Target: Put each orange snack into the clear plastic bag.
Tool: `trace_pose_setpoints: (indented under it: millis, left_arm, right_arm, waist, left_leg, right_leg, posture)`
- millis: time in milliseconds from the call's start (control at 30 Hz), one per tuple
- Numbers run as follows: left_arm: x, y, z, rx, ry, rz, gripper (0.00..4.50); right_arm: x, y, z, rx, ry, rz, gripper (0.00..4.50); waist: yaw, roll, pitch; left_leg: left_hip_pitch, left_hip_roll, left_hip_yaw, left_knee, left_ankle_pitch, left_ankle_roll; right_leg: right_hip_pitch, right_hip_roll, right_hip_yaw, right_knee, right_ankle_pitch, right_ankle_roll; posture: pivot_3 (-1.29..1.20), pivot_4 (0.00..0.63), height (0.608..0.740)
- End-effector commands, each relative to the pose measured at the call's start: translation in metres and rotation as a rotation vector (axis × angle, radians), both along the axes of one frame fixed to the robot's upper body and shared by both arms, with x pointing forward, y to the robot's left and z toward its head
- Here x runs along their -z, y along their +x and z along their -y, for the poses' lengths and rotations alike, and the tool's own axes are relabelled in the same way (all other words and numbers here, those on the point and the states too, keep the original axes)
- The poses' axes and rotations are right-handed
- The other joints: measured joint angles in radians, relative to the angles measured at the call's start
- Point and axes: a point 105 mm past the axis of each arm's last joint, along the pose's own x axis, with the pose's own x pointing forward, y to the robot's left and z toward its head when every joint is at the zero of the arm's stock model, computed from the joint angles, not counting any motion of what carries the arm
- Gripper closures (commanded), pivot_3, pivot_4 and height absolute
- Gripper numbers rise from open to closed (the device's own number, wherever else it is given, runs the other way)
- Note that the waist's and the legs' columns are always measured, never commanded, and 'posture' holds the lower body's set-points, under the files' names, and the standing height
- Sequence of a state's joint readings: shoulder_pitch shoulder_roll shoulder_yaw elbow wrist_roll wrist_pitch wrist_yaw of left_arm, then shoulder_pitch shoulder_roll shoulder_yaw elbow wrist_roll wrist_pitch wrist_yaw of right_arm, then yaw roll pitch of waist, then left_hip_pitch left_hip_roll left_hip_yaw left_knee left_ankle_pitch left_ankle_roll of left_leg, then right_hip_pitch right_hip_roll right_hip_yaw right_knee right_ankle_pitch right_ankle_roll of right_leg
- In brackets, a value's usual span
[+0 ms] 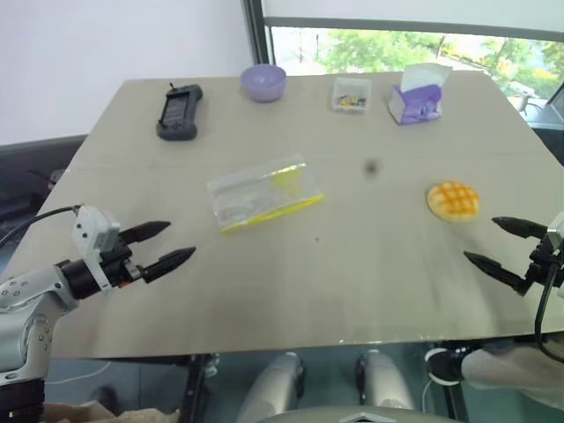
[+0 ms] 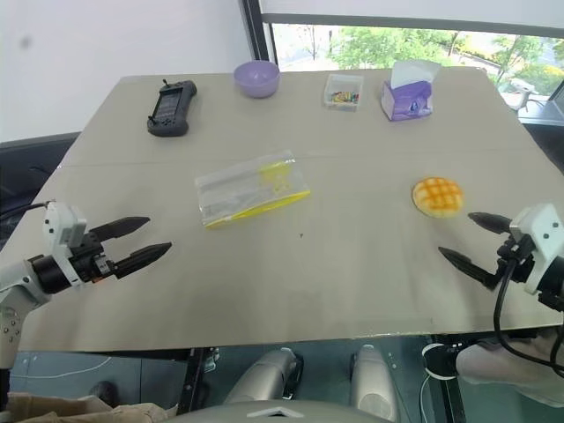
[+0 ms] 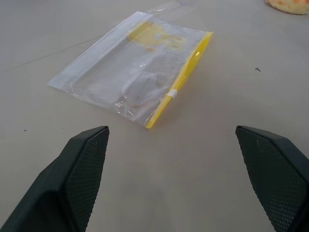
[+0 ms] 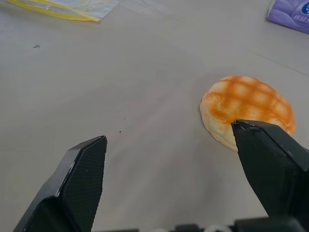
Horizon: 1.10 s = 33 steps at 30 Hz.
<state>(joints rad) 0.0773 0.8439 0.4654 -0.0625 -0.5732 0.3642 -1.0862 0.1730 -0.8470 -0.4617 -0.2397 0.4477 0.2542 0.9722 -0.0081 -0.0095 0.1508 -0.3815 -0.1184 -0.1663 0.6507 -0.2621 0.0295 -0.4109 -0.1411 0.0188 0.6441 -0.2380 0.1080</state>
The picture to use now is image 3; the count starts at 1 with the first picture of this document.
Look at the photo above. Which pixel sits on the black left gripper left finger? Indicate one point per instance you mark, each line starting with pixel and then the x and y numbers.
pixel 60 183

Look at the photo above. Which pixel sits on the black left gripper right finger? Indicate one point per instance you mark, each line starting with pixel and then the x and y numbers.
pixel 277 174

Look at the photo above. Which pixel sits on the clear zip bag yellow zipper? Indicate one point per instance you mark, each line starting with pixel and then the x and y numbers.
pixel 125 72

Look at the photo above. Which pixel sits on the yellow fluffy object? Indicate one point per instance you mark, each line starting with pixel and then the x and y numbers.
pixel 289 6

